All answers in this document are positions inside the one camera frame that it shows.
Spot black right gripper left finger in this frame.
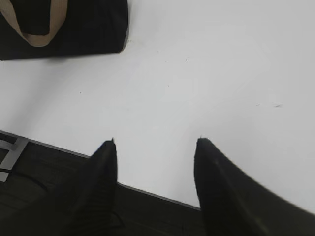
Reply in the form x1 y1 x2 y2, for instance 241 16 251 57
58 140 117 236

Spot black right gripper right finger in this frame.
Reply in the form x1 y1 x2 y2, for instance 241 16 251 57
194 138 315 236

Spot black tote bag tan handles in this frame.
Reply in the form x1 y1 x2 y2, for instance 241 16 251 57
0 0 128 60

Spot grey metal table frame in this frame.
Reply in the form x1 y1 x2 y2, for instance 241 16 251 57
0 131 28 182

